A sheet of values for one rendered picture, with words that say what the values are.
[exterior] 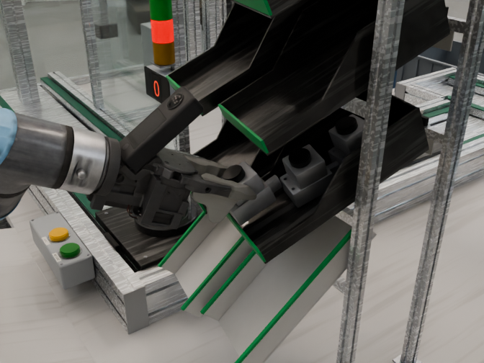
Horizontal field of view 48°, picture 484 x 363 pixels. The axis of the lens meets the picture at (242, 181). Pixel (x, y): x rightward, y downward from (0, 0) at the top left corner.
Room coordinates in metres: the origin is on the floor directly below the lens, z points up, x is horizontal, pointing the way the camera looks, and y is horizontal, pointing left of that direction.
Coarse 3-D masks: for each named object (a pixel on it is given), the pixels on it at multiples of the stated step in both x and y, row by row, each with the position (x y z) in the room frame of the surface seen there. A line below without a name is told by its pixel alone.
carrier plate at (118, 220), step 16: (112, 208) 1.08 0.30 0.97; (112, 224) 1.01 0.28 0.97; (128, 224) 1.01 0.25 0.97; (128, 240) 0.95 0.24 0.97; (144, 240) 0.95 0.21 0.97; (160, 240) 0.95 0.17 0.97; (176, 240) 0.95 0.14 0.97; (128, 256) 0.91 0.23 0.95; (144, 256) 0.89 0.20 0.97; (160, 256) 0.89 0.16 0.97
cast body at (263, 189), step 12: (228, 168) 0.67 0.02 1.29; (240, 168) 0.66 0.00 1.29; (228, 180) 0.65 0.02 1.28; (240, 180) 0.65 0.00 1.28; (252, 180) 0.65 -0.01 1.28; (276, 180) 0.68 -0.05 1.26; (264, 192) 0.66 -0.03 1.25; (240, 204) 0.64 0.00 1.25; (252, 204) 0.65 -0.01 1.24; (264, 204) 0.66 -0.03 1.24; (240, 216) 0.64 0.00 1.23; (252, 216) 0.65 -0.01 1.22
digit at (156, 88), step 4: (152, 76) 1.25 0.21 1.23; (156, 76) 1.23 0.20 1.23; (152, 80) 1.25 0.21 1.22; (156, 80) 1.23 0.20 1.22; (160, 80) 1.22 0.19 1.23; (152, 84) 1.26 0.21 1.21; (156, 84) 1.24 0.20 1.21; (160, 84) 1.22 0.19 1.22; (152, 88) 1.26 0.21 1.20; (156, 88) 1.24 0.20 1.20; (160, 88) 1.22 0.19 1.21; (156, 92) 1.24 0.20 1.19; (160, 92) 1.22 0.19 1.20; (156, 96) 1.24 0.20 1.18; (160, 96) 1.22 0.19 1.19; (160, 100) 1.23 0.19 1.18
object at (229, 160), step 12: (228, 132) 0.86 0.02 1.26; (240, 132) 0.87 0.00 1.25; (216, 144) 0.85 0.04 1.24; (228, 144) 0.86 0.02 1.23; (240, 144) 0.85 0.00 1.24; (252, 144) 0.84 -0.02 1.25; (204, 156) 0.84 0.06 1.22; (216, 156) 0.84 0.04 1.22; (228, 156) 0.83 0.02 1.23; (240, 156) 0.81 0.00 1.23; (252, 156) 0.80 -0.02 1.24; (264, 156) 0.75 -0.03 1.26; (276, 156) 0.76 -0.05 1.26; (252, 168) 0.74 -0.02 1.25; (264, 168) 0.75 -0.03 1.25
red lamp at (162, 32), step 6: (156, 24) 1.23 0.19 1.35; (162, 24) 1.23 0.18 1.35; (168, 24) 1.23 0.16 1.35; (156, 30) 1.23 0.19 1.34; (162, 30) 1.23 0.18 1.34; (168, 30) 1.23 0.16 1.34; (156, 36) 1.23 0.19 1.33; (162, 36) 1.23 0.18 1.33; (168, 36) 1.23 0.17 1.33; (156, 42) 1.23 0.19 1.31; (162, 42) 1.23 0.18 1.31; (168, 42) 1.23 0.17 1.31
